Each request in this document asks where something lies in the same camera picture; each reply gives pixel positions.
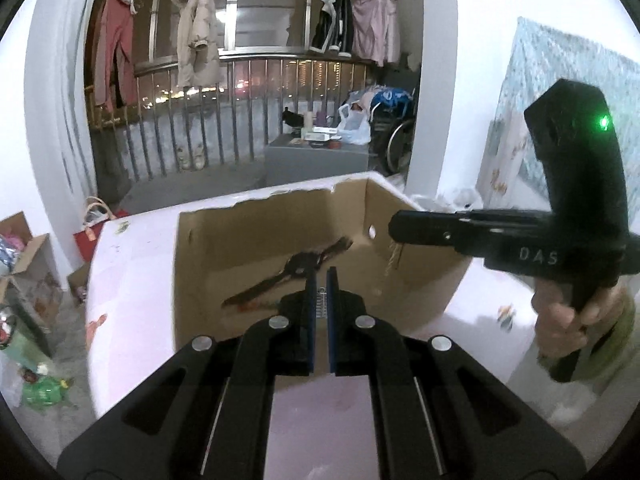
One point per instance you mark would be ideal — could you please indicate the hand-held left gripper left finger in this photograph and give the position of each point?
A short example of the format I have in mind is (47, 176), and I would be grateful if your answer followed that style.
(311, 330)

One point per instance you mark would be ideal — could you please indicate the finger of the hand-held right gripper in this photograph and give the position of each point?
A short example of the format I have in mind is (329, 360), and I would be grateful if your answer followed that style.
(425, 227)

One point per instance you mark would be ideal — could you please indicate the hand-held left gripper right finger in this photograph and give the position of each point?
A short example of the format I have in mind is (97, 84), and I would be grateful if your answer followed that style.
(332, 330)

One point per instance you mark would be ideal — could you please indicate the small silver hair clip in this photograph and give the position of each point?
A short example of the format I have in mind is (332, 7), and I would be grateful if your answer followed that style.
(322, 302)

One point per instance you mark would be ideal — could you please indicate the dark blue smartwatch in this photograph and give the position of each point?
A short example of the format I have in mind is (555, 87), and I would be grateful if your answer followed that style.
(300, 262)

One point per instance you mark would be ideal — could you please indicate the brown cardboard box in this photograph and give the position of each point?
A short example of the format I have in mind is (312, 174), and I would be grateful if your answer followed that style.
(225, 240)

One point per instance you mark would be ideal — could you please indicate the person's right hand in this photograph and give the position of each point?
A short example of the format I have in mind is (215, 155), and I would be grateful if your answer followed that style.
(557, 330)

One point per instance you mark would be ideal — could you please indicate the crumpled white plastic bags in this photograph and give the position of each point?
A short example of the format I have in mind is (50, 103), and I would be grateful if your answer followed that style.
(452, 200)

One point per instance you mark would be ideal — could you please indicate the floral sheet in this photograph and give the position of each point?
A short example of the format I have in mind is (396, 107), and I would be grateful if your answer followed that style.
(545, 90)

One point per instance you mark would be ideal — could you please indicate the blue bag pile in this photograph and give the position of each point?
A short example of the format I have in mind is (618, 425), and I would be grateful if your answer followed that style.
(395, 125)

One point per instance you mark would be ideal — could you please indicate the white plastic bag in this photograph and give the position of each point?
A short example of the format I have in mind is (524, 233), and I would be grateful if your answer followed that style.
(355, 127)

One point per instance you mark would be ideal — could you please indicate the grey cabinet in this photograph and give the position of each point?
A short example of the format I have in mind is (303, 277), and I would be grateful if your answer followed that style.
(315, 162)

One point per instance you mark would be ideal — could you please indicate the pink balloon-print tablecloth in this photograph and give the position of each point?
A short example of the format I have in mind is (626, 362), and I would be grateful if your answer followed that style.
(135, 310)

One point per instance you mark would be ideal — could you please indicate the hanging light pink shirt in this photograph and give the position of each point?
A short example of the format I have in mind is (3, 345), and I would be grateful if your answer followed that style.
(375, 27)

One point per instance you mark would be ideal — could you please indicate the pair of light shoes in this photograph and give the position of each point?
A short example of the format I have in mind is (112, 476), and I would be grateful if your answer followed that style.
(192, 157)

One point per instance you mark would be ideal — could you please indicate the hanging black jacket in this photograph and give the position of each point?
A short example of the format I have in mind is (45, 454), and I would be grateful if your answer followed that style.
(332, 20)

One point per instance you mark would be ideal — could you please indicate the metal balcony railing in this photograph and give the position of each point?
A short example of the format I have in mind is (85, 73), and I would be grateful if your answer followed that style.
(225, 100)

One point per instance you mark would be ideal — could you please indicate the green plastic bag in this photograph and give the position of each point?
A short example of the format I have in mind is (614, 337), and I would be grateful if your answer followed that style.
(45, 392)

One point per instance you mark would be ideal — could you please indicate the open printed cardboard box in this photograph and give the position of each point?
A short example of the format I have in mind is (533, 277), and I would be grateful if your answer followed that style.
(27, 270)

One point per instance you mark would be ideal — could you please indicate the hanging beige coat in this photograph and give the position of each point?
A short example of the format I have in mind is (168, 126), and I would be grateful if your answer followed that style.
(197, 35)

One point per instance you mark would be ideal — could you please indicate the hanging pink garment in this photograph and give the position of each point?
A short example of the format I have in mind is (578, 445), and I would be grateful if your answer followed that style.
(117, 55)

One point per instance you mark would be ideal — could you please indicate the white curtain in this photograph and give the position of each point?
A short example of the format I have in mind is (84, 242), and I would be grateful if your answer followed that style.
(65, 95)

